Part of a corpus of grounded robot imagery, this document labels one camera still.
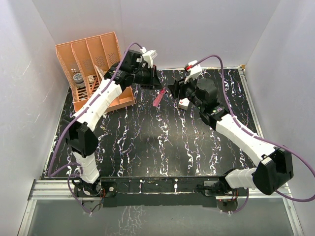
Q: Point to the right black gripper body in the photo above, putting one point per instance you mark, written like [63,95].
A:
[185,90]

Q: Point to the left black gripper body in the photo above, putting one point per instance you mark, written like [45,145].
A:
[143,77]

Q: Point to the pink strap keyring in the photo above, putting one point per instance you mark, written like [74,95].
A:
[159,97]

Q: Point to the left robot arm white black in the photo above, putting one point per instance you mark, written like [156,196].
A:
[135,68]

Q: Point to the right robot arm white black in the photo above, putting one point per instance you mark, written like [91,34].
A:
[273,165]

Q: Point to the white cardboard box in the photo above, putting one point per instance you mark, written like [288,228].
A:
[183,104]

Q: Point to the white paper card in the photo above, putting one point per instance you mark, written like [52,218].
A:
[100,73]

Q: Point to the small beige box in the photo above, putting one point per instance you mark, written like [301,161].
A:
[91,78]

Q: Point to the orange plastic file organizer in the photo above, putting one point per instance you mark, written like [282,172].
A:
[81,56]

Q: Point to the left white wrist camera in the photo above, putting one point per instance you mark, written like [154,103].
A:
[148,56]

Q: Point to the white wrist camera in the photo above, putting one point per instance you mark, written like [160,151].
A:
[193,69]
[148,56]

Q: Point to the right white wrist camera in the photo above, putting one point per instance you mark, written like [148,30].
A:
[193,69]

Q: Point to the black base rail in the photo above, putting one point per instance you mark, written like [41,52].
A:
[160,191]

